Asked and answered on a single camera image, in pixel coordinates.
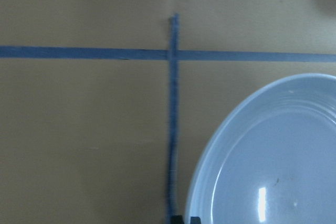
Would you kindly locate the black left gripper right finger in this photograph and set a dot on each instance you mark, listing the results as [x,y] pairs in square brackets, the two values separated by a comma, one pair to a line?
[195,220]

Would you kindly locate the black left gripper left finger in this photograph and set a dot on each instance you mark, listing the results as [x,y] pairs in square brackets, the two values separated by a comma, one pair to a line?
[177,219]

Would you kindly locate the blue plastic plate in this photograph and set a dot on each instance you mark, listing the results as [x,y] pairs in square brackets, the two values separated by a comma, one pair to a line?
[273,158]

